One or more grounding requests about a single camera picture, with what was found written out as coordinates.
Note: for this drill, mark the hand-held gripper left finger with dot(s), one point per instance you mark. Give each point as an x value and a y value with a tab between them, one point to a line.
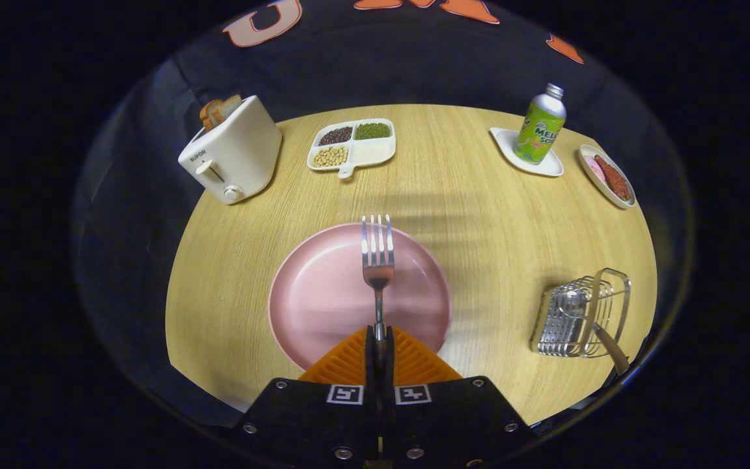
323	423

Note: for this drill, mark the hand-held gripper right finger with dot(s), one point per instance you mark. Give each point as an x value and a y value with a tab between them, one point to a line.
446	423

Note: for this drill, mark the pink round plate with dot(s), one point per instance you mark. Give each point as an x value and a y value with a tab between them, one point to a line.
323	293

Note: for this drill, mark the yellow soybeans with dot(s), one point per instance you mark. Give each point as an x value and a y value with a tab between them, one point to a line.
329	156

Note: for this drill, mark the white divided snack tray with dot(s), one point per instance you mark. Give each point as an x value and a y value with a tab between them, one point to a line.
372	153

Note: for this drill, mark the white toaster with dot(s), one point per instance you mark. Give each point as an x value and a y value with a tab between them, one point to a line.
238	156

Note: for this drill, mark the dark red beans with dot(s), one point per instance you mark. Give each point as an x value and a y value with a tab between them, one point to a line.
336	135

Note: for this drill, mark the white square coaster plate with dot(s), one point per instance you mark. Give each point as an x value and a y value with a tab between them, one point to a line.
505	140

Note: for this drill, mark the pink ham slices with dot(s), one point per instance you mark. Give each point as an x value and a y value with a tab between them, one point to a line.
596	169

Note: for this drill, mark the green beans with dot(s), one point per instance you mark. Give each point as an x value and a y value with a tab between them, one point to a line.
372	131

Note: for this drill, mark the red-brown meat pieces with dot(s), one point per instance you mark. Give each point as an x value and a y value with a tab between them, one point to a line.
612	177

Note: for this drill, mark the white oval food plate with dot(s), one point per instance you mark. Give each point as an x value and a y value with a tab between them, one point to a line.
584	155

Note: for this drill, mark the green soda bottle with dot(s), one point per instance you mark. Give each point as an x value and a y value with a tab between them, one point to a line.
541	130

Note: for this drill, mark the toast bread slice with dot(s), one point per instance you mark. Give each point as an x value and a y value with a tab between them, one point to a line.
226	107
208	116

